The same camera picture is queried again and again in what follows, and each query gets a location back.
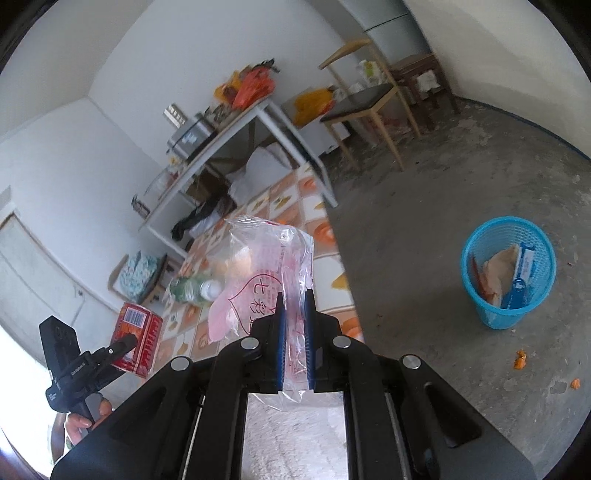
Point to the clear pink plastic bag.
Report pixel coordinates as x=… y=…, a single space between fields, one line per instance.
x=258 y=277

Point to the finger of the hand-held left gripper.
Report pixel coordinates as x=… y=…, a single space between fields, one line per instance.
x=122 y=345

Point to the white door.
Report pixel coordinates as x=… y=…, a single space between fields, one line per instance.
x=41 y=286

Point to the blue white toothpaste box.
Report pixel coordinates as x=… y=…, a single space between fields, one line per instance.
x=521 y=277

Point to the grey rice cooker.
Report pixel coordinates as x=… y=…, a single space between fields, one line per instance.
x=189 y=138

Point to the white sack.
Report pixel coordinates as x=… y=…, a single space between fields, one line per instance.
x=263 y=166

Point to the green plastic bottle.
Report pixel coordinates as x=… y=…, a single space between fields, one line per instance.
x=189 y=288

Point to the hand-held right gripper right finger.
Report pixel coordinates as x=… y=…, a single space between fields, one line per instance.
x=308 y=341

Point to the black cloth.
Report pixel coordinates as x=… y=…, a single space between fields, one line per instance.
x=198 y=219

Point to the person's left hand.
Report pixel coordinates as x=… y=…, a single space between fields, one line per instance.
x=76 y=427

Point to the orange peel piece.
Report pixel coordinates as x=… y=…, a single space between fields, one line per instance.
x=576 y=383
x=520 y=359

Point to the red snack bag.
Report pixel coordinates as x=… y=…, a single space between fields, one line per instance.
x=483 y=287

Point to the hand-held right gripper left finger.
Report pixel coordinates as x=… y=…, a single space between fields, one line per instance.
x=279 y=341

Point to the clear glass container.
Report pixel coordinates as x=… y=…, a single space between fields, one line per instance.
x=161 y=183

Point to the green white packet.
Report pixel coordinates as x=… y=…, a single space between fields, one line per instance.
x=369 y=71

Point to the dark brown stool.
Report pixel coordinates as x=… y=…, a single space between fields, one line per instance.
x=413 y=62

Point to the white foam box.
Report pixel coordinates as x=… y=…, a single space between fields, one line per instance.
x=318 y=136

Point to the blue plastic basket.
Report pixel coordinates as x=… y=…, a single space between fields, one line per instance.
x=494 y=318

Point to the floral cushion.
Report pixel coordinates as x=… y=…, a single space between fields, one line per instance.
x=138 y=274

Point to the wooden chair black seat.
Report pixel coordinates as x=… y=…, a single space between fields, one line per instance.
x=360 y=101

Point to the white desk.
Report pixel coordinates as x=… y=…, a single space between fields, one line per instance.
x=240 y=124

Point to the orange plastic bag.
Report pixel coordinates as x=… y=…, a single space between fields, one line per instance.
x=251 y=87

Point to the yellow plastic bag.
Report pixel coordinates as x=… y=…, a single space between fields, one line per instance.
x=314 y=104

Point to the steel thermos bottle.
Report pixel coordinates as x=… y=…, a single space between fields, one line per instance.
x=140 y=206

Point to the silver fridge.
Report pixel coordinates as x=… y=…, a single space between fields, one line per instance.
x=392 y=27

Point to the red drink can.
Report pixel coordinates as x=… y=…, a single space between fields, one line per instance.
x=143 y=332

